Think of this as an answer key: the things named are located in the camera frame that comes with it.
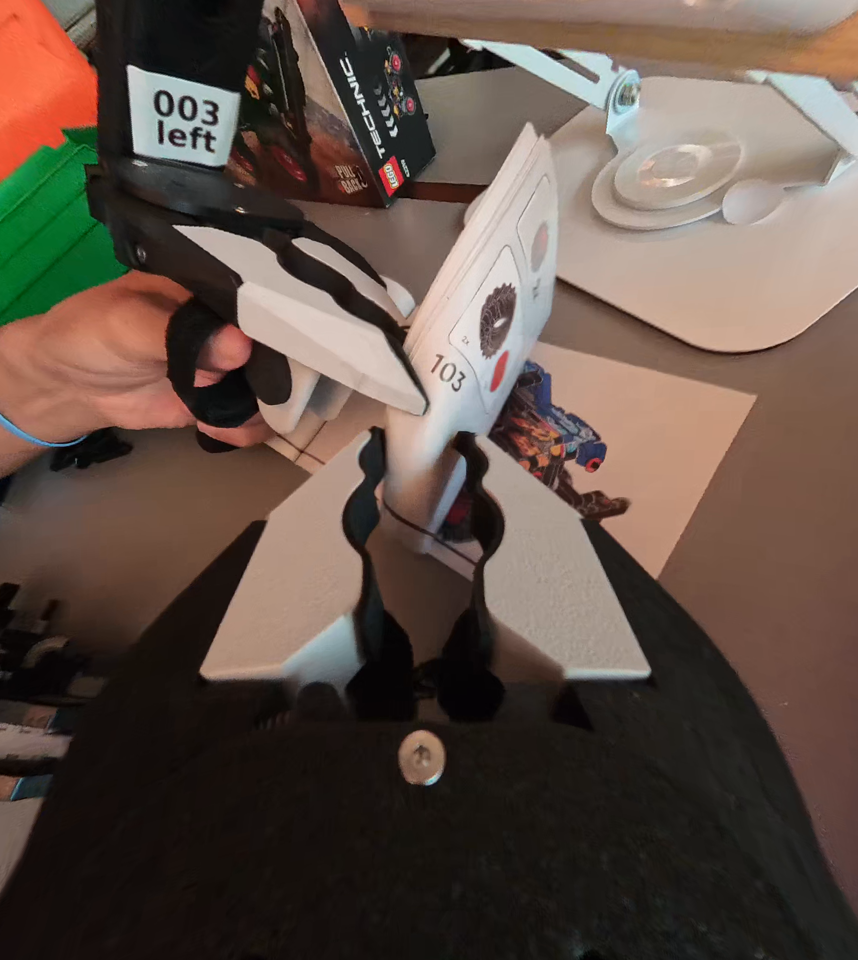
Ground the person's left hand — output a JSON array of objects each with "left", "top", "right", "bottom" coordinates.
[{"left": 0, "top": 270, "right": 274, "bottom": 453}]

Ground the group of black lego beams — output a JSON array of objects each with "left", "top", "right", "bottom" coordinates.
[{"left": 50, "top": 427, "right": 134, "bottom": 474}]

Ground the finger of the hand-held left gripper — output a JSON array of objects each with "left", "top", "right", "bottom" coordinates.
[
  {"left": 172, "top": 223, "right": 431, "bottom": 418},
  {"left": 290, "top": 234, "right": 418, "bottom": 324}
]

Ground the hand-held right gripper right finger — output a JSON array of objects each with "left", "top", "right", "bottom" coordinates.
[{"left": 436, "top": 431, "right": 653, "bottom": 721}]

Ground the lego set box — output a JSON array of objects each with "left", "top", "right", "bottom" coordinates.
[{"left": 230, "top": 0, "right": 437, "bottom": 210}]

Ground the green plastic bin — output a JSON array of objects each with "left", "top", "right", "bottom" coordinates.
[{"left": 0, "top": 127, "right": 130, "bottom": 350}]

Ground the lego truck model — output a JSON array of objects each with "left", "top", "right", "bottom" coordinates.
[{"left": 0, "top": 581, "right": 109, "bottom": 805}]

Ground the instruction booklet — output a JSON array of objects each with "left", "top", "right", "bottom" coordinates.
[{"left": 264, "top": 123, "right": 757, "bottom": 582}]

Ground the orange plastic bin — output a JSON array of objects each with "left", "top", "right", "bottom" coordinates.
[{"left": 0, "top": 0, "right": 100, "bottom": 185}]

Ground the white wooden book stand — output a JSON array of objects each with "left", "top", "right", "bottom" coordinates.
[{"left": 342, "top": 0, "right": 858, "bottom": 354}]

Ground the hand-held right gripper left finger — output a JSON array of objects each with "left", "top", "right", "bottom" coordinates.
[{"left": 200, "top": 427, "right": 418, "bottom": 723}]

